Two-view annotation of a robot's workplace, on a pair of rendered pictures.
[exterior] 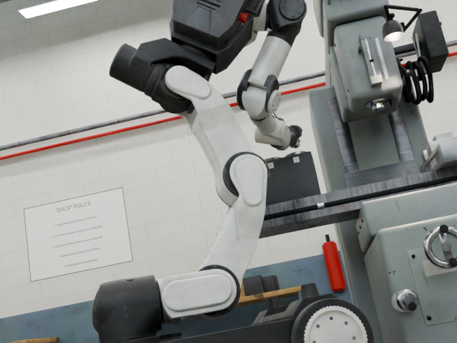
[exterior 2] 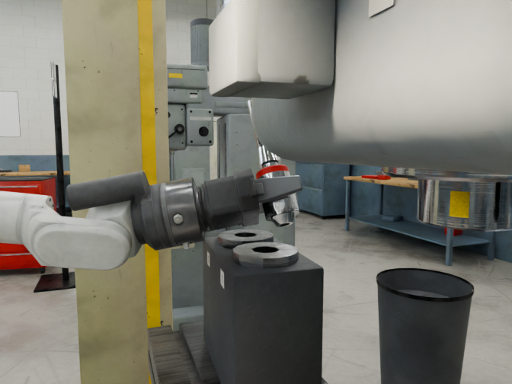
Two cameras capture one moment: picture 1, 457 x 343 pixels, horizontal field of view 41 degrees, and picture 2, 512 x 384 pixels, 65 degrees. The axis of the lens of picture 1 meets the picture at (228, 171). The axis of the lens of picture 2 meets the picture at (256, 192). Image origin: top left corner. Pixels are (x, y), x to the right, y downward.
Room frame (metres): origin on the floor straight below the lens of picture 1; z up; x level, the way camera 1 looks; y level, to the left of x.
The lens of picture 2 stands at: (2.07, -0.74, 1.32)
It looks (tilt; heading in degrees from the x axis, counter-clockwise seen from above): 6 degrees down; 63
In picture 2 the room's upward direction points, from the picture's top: straight up
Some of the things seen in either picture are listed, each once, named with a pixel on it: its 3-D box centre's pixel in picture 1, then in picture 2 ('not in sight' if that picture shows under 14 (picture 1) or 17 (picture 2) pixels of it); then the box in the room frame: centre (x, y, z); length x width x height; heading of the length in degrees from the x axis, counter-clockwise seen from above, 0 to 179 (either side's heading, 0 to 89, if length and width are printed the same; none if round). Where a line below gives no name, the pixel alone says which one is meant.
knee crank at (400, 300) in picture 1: (405, 300); not in sight; (1.74, -0.41, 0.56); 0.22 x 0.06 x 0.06; 174
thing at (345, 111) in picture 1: (364, 82); not in sight; (2.45, -0.64, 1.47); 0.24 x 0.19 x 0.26; 84
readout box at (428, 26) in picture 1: (430, 43); not in sight; (2.52, -0.98, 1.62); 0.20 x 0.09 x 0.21; 174
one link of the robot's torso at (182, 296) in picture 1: (194, 295); not in sight; (1.77, 0.16, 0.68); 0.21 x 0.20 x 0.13; 104
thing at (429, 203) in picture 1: (407, 220); not in sight; (2.26, -0.61, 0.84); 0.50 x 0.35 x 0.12; 174
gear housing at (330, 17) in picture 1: (354, 22); not in sight; (2.30, -0.62, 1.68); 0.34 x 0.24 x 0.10; 174
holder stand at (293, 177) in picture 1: (288, 182); (254, 306); (2.33, -0.22, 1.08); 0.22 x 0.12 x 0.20; 81
